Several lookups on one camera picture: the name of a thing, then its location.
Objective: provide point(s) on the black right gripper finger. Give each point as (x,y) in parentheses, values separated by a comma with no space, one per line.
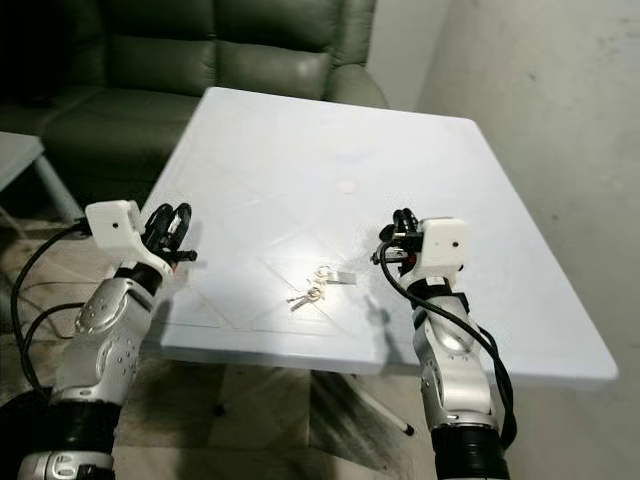
(414,224)
(399,224)

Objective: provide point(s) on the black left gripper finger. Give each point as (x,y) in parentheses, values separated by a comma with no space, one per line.
(180,228)
(158,225)

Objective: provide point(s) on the silver key with dark head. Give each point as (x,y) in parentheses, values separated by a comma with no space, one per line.
(382,240)

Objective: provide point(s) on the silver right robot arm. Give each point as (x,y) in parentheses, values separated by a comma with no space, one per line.
(455,370)

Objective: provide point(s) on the black robot shoulder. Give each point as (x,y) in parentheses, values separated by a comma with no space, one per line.
(25,440)

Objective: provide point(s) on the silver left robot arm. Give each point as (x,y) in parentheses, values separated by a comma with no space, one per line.
(105,340)

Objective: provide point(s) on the white plastic folding table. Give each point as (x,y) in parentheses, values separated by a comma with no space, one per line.
(360,160)

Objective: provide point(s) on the silver key bunch with tag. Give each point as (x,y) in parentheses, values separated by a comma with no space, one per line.
(310,294)

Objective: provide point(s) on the small grey side table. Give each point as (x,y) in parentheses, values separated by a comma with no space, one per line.
(20,155)

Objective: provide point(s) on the white table leg black foot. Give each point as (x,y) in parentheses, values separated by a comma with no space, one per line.
(380,415)

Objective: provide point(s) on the dark green leather sofa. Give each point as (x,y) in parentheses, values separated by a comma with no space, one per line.
(160,60)

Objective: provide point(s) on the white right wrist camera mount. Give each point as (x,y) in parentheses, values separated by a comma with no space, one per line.
(445,245)

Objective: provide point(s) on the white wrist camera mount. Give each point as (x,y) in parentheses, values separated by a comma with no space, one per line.
(445,245)
(115,228)

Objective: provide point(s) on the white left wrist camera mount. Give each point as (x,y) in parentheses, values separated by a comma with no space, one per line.
(115,228)

